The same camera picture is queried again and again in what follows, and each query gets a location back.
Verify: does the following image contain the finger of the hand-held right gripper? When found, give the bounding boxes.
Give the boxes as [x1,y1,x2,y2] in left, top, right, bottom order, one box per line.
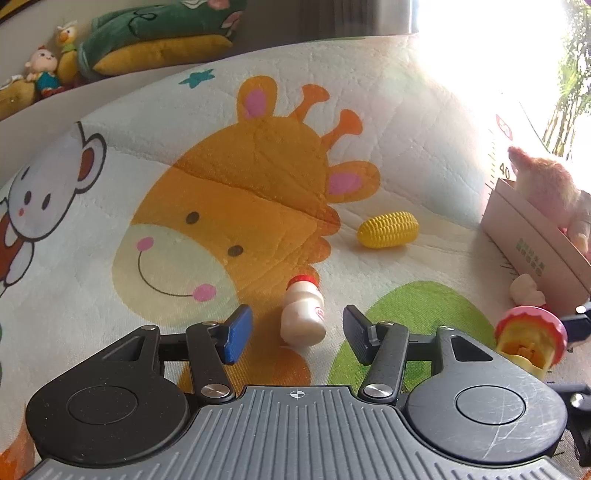
[546,381,591,462]
[558,302,591,349]

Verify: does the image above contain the yellow plush cushion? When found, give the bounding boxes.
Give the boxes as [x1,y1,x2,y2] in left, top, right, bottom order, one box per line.
[0,76,38,121]
[92,34,234,77]

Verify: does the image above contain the green plush pillow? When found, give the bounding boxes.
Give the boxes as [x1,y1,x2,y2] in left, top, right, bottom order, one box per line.
[76,0,247,75]

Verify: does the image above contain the round pink toy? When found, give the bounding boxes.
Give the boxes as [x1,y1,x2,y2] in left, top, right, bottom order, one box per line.
[494,305,568,381]

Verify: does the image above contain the tall thin plant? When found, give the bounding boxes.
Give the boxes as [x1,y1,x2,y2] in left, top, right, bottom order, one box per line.
[542,46,591,160]

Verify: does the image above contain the yellow duck toy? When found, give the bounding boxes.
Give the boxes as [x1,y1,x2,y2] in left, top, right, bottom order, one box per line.
[55,21,81,86]

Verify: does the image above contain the boy doll figure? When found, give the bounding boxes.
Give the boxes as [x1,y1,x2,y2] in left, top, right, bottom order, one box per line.
[24,45,63,99]

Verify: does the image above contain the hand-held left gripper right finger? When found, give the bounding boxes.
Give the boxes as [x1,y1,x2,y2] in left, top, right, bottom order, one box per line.
[343,305,499,407]

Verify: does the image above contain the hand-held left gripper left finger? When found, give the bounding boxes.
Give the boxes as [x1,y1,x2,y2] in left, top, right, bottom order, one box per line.
[99,305,254,406]

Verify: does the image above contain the small white red-capped bottle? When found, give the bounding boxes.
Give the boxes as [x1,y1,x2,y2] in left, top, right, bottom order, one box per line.
[280,274,328,347]
[509,273,550,311]

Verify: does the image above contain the pink cardboard box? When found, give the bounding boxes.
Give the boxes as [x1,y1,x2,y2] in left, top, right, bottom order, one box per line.
[480,178,591,317]

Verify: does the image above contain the yellow toy corn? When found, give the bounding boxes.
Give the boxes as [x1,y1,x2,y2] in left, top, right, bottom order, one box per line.
[357,211,420,250]

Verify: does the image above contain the cartoon printed play mat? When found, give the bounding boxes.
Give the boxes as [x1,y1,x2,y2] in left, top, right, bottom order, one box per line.
[0,34,591,462]

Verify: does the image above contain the pink-haired doll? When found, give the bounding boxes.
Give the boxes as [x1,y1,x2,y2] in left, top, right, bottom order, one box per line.
[508,145,591,259]

